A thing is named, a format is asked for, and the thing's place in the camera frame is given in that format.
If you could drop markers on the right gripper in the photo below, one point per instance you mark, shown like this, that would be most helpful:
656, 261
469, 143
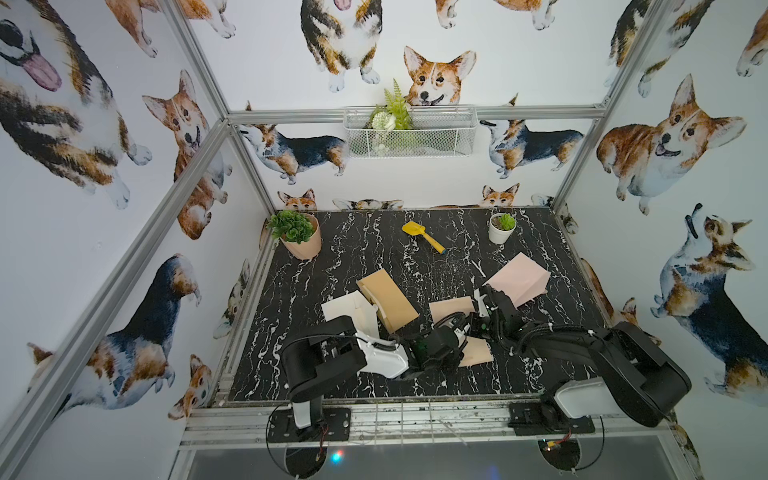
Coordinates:
474, 320

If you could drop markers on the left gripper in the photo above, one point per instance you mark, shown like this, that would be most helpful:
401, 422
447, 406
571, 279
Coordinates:
450, 335

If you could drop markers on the cream letter paper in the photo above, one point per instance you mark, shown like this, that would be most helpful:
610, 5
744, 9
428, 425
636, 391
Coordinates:
475, 351

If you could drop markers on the pink envelope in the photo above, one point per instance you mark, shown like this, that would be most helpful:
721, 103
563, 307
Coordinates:
521, 280

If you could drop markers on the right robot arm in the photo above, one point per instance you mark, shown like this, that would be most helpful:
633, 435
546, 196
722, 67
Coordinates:
634, 376

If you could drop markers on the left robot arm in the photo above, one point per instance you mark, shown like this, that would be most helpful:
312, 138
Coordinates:
331, 353

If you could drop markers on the brown kraft envelope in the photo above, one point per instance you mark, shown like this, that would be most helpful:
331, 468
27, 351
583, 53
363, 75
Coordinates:
394, 309

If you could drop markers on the white envelope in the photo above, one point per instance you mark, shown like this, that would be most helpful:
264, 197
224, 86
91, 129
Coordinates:
355, 305

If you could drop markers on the small plant in white pot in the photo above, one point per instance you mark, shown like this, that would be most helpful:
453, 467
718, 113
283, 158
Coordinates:
501, 226

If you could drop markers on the yellow toy shovel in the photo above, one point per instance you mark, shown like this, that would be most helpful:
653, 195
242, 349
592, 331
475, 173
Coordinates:
417, 230

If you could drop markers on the green plant in terracotta pot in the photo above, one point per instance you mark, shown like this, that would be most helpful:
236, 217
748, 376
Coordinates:
299, 232

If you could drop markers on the fern and white flower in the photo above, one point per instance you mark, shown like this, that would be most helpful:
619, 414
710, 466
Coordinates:
390, 125

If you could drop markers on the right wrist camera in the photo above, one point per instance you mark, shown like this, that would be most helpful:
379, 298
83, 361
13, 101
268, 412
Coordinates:
479, 297

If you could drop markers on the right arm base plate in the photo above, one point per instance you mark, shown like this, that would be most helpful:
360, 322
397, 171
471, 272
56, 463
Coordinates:
542, 419

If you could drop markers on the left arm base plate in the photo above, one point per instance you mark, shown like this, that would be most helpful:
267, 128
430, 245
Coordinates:
290, 426

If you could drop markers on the white wire basket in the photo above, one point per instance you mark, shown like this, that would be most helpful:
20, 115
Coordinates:
429, 132

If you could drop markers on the aluminium front rail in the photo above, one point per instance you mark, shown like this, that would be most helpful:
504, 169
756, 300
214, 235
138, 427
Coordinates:
420, 421

